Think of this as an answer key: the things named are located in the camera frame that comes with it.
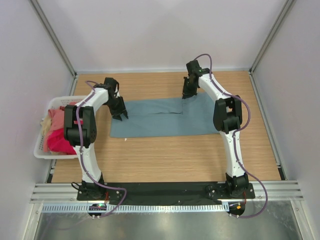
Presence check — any right aluminium frame post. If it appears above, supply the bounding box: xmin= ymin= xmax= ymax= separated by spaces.
xmin=248 ymin=0 xmax=296 ymax=76

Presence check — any left black camera box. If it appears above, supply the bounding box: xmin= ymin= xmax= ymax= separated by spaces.
xmin=103 ymin=77 xmax=120 ymax=92

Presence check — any salmon pink t shirt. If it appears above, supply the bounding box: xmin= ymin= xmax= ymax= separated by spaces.
xmin=48 ymin=106 xmax=65 ymax=131

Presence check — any right black camera box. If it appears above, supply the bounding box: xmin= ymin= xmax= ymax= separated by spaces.
xmin=186 ymin=60 xmax=203 ymax=76

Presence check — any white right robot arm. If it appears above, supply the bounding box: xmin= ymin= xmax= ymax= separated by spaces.
xmin=182 ymin=68 xmax=249 ymax=198

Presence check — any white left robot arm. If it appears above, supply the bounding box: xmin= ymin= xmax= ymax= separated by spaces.
xmin=63 ymin=77 xmax=129 ymax=201

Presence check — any white plastic laundry basket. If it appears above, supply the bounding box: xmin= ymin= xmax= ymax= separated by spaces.
xmin=33 ymin=95 xmax=86 ymax=160

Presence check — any cream t shirt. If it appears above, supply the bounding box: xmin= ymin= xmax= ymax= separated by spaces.
xmin=40 ymin=115 xmax=52 ymax=137

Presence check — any aluminium frame post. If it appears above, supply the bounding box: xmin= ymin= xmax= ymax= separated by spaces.
xmin=248 ymin=0 xmax=296 ymax=76
xmin=29 ymin=0 xmax=78 ymax=80

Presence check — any white slotted cable duct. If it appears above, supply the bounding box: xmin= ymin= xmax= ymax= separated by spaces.
xmin=41 ymin=203 xmax=229 ymax=214

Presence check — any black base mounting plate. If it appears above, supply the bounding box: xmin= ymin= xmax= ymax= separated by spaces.
xmin=76 ymin=181 xmax=256 ymax=206

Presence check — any blue-grey t shirt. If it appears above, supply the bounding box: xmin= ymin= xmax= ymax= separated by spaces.
xmin=110 ymin=92 xmax=219 ymax=138

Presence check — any red t shirt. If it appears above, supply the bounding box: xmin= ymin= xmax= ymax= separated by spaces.
xmin=43 ymin=128 xmax=76 ymax=155

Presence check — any left aluminium frame post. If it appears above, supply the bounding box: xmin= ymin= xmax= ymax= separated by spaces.
xmin=29 ymin=0 xmax=78 ymax=80

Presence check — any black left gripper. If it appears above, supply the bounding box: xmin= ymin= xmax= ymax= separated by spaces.
xmin=105 ymin=96 xmax=128 ymax=121

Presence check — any black camera box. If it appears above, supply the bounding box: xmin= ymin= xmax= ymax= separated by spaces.
xmin=186 ymin=60 xmax=203 ymax=76
xmin=103 ymin=77 xmax=120 ymax=92

